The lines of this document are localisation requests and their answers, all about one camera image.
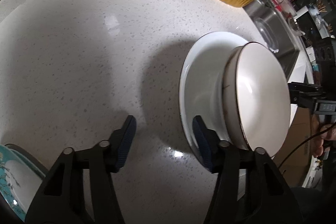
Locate small bowl red flowers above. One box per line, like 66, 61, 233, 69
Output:
222, 42, 290, 156

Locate right hand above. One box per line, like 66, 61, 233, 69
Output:
311, 124, 335, 158

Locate teal floral plate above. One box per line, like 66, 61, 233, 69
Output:
1, 145, 43, 222

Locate white bowl dark rim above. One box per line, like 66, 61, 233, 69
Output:
179, 31, 248, 161

